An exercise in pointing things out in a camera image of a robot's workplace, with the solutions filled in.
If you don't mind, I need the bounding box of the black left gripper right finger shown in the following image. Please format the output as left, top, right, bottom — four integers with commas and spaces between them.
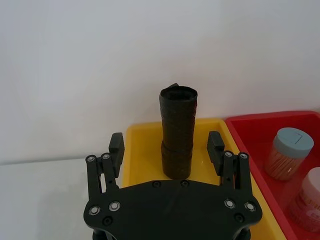
207, 130, 252, 197

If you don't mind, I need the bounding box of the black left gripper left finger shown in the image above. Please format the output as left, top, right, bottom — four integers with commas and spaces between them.
85, 132, 125, 201

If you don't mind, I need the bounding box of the yellow plastic tray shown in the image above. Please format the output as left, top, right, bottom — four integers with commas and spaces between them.
121, 117, 288, 240

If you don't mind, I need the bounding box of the red plastic tray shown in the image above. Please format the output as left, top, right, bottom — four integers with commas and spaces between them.
224, 110, 320, 240

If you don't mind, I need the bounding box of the black rolled tube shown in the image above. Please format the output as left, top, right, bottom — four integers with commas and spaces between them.
158, 81, 199, 181

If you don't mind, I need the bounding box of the toothpick jar with grey-blue lid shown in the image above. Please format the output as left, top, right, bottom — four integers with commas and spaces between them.
264, 127, 315, 182

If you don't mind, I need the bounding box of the clear jar with white lid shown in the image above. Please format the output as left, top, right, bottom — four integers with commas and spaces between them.
286, 166, 320, 234

